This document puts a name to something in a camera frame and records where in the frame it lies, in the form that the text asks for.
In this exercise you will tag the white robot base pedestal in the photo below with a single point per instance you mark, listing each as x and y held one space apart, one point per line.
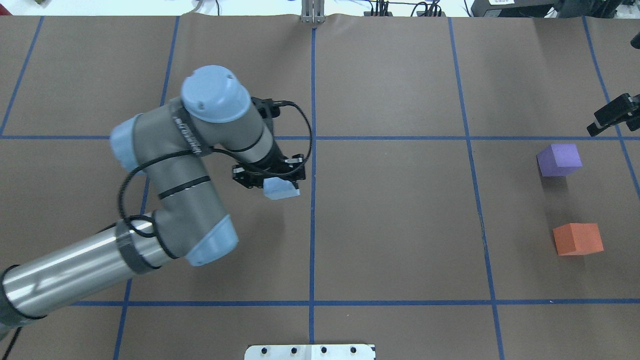
311 352

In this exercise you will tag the black equipment box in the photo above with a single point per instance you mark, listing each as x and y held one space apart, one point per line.
563 9

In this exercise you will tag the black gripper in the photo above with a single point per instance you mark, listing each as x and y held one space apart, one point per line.
270 163

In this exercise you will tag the purple foam block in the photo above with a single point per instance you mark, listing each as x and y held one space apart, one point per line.
559 160

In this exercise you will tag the grey metal camera post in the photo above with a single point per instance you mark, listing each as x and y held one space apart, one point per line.
313 11

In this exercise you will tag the light blue foam block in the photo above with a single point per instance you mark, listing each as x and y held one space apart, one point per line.
276 188

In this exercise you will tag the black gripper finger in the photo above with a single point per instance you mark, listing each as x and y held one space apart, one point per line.
623 109

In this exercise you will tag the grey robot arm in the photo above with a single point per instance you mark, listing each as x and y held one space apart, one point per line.
168 206

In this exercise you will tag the orange foam block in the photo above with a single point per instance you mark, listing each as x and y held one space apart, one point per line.
577 239

